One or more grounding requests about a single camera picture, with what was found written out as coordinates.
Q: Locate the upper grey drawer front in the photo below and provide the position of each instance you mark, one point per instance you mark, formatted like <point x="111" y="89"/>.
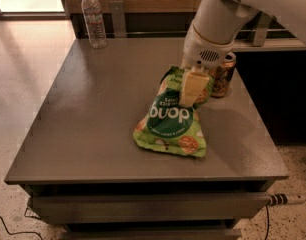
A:
<point x="147" y="208"/>

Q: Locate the gold soda can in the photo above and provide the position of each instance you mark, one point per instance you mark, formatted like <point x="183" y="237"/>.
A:
<point x="222" y="76"/>

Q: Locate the lower grey drawer front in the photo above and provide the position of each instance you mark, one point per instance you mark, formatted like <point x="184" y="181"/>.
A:
<point x="156" y="235"/>

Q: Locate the left metal bracket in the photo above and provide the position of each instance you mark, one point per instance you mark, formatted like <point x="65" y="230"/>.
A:
<point x="118" y="18"/>

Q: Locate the green rice chip bag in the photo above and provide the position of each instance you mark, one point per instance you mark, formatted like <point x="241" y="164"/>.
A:
<point x="170" y="128"/>

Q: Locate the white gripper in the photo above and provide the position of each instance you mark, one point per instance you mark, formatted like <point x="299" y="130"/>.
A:
<point x="202" y="53"/>

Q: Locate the grey drawer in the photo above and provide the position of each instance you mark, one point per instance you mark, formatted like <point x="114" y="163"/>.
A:
<point x="156" y="235"/>
<point x="147" y="208"/>

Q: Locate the horizontal metal rail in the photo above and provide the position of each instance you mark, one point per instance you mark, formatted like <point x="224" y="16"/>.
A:
<point x="168" y="33"/>

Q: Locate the clear plastic water bottle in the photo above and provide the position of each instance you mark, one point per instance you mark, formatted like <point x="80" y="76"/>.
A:
<point x="93" y="17"/>

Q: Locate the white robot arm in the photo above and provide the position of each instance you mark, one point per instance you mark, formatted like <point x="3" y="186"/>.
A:
<point x="212" y="32"/>

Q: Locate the striped cable connector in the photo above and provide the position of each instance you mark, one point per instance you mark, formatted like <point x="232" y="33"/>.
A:
<point x="285" y="199"/>

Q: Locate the metal bracket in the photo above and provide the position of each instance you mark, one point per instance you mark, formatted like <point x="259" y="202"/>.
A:
<point x="118" y="18"/>
<point x="261" y="28"/>

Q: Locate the right metal bracket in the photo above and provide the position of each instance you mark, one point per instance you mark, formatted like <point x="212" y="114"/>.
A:
<point x="261" y="28"/>

